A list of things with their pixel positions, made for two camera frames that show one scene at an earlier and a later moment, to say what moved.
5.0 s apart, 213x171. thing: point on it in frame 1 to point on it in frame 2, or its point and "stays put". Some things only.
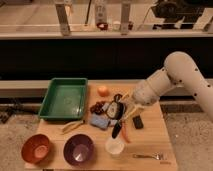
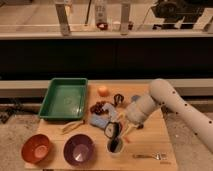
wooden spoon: (71, 125) stays put
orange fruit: (103, 91) stays put
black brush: (115, 110) to (112, 131)
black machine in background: (183, 14) stays put
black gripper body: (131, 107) to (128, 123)
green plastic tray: (64, 99) stays put
